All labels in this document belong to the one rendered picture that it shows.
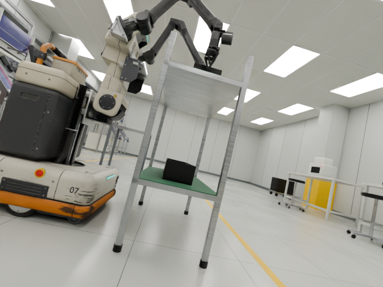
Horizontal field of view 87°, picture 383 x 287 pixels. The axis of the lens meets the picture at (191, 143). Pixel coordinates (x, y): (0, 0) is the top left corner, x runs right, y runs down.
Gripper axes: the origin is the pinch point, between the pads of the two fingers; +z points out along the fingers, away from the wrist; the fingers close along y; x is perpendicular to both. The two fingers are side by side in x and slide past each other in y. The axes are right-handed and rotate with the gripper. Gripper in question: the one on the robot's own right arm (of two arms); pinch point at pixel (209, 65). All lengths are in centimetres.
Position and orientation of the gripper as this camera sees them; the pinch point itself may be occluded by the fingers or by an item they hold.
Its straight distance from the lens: 124.1
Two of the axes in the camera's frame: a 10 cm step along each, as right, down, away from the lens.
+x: -9.7, -2.3, -1.2
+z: -2.2, 9.7, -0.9
